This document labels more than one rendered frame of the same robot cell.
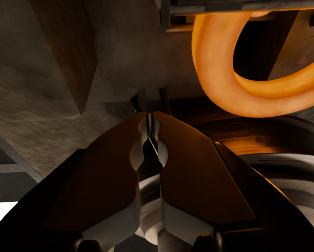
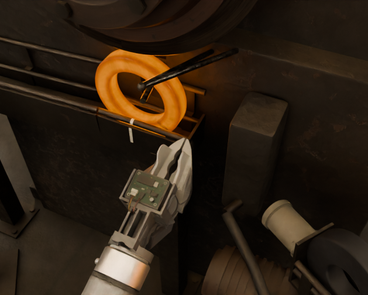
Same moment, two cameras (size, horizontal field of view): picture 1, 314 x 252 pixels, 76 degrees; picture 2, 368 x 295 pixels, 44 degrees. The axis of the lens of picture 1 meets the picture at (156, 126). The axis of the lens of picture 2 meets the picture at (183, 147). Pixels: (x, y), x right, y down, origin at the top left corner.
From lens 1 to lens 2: 0.80 m
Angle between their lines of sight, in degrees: 99
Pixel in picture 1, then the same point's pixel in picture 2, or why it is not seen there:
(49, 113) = (243, 134)
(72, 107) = (231, 131)
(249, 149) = (131, 49)
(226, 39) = (168, 114)
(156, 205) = (195, 14)
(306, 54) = not seen: hidden behind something
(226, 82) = (163, 95)
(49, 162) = not seen: outside the picture
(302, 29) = not seen: hidden behind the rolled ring
